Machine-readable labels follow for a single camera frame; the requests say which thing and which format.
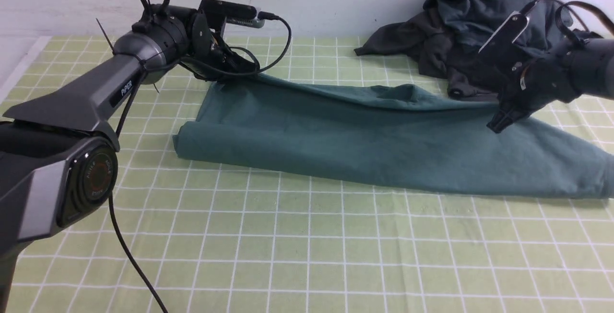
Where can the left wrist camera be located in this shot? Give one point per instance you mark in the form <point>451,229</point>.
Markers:
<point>219,13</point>

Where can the green long-sleeve top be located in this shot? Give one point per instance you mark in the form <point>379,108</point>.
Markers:
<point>402,137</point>

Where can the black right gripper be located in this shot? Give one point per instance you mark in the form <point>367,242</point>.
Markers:
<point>532,83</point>

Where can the green checkered tablecloth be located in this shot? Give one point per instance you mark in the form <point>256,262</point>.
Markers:
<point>221,239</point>

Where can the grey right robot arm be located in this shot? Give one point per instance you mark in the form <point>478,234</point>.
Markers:
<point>593,67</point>

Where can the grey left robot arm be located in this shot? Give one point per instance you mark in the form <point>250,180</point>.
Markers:
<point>59,151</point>

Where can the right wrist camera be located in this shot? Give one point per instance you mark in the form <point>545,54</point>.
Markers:
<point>504,36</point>

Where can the dark grey clothes pile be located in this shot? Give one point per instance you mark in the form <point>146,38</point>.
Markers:
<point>444,38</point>

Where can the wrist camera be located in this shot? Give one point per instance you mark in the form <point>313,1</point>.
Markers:
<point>219,13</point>
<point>504,36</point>

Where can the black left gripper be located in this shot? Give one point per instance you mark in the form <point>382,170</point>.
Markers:
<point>211,58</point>

